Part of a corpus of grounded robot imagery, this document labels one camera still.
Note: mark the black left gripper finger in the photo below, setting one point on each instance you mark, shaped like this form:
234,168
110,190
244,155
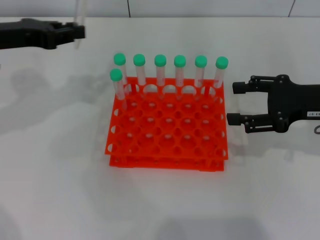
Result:
79,32
62,24

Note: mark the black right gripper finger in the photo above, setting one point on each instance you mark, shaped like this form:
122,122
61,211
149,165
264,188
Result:
235,119
241,87

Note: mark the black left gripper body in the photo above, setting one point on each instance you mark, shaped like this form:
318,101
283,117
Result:
27,33

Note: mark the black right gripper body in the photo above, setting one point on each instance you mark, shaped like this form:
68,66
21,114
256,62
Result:
290,102

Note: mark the clear test tube green cap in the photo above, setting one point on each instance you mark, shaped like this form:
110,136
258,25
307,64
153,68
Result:
221,62
139,60
119,58
200,61
80,12
115,74
160,60
179,61

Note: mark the orange test tube rack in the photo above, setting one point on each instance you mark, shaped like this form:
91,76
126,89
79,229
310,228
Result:
162,166

